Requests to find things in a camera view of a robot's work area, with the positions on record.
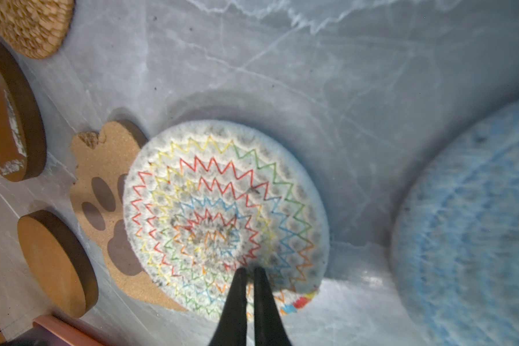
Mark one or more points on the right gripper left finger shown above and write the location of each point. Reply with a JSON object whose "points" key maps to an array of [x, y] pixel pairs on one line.
{"points": [[232, 327]]}

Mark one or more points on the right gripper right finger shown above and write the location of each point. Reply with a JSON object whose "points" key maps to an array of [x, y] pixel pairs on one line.
{"points": [[269, 329]]}

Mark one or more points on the white rainbow stitched coaster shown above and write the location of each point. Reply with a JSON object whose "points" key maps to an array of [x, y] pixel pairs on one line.
{"points": [[205, 198]]}

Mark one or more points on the matte brown wooden coaster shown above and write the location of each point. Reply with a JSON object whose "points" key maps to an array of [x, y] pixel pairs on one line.
{"points": [[58, 262]]}

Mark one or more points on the cork paw print coaster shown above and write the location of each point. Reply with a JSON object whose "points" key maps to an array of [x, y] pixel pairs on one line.
{"points": [[103, 161]]}

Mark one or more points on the glossy dark wooden coaster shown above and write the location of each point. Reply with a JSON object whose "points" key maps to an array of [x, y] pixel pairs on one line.
{"points": [[23, 149]]}

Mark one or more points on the woven rattan round coaster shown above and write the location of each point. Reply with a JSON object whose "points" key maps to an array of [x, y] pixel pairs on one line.
{"points": [[35, 28]]}

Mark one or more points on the light blue woven coaster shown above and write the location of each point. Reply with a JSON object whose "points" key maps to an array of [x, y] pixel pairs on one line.
{"points": [[455, 243]]}

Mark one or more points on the pink rectangular tray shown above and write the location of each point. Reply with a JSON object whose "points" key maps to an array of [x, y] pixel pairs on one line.
{"points": [[68, 334]]}

